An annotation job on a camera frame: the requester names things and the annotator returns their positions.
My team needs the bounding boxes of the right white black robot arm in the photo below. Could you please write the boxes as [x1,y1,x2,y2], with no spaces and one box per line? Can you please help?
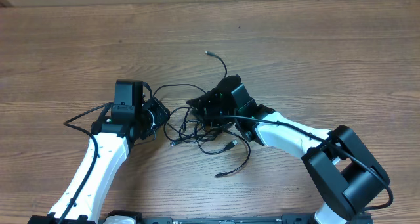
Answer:
[187,75,393,223]

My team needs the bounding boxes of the black usb cables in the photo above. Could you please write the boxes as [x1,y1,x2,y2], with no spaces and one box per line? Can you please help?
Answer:
[152,49,252,179]

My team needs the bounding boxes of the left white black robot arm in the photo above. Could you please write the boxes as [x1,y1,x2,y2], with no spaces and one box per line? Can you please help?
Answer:
[29,80,169,223]

